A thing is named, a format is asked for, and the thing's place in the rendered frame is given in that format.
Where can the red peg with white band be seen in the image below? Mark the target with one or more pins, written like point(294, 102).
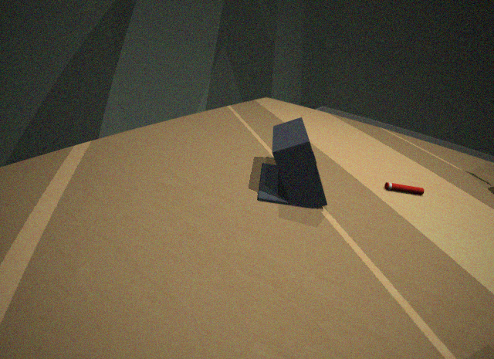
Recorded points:
point(404, 188)

